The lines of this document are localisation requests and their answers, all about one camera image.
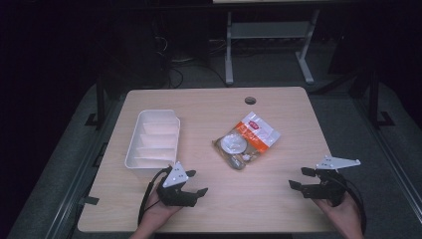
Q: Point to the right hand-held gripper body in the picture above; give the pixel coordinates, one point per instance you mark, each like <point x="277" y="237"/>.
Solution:
<point x="330" y="181"/>

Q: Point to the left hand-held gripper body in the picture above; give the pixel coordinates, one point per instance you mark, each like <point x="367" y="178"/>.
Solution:
<point x="174" y="186"/>

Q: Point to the white plastic storage bin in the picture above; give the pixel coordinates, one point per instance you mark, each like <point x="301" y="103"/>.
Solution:
<point x="153" y="139"/>

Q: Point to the orange and clear snack bag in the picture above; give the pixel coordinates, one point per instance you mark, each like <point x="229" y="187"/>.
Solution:
<point x="247" y="140"/>

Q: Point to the person's left hand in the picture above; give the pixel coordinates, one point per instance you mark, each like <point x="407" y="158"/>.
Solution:
<point x="157" y="209"/>

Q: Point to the person's right hand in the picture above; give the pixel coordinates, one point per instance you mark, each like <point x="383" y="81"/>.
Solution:
<point x="341" y="214"/>

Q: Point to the black metal stand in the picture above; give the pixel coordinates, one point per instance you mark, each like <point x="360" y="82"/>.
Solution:
<point x="376" y="99"/>
<point x="98" y="103"/>

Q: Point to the grey metal table frame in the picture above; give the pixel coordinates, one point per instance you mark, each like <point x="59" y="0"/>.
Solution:
<point x="269" y="43"/>

